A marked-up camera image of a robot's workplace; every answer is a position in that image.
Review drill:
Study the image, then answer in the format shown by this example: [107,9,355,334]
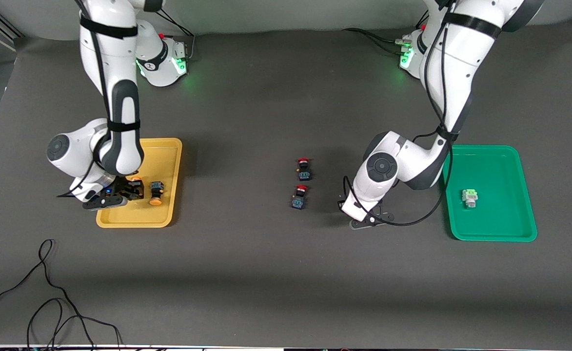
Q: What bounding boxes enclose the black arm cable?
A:
[57,0,142,199]
[337,0,457,228]

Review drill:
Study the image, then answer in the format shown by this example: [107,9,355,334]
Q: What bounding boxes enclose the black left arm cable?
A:
[337,0,457,228]

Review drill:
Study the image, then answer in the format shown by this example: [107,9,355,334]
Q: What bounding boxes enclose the black right base cables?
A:
[152,2,197,61]

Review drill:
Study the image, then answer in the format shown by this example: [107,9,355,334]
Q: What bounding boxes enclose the red mushroom push button switch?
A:
[291,185,309,210]
[296,157,313,181]

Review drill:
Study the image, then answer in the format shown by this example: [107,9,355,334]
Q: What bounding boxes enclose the green plastic tray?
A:
[440,145,538,242]

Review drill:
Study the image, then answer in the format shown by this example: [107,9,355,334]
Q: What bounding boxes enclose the yellow plastic tray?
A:
[96,138,183,229]

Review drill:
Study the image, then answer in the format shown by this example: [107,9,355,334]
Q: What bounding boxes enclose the loose thin black cable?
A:
[0,239,123,351]

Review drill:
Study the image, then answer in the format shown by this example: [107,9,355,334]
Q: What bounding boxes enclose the dark grey table cover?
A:
[0,17,572,349]

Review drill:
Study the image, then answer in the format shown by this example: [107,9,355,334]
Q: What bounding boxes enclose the black left base cables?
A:
[342,27,411,55]

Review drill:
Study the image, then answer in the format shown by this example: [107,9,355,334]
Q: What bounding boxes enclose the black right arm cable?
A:
[57,0,142,199]

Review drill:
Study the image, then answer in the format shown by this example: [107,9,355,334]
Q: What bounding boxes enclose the black base cables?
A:
[152,2,197,61]
[342,27,411,55]

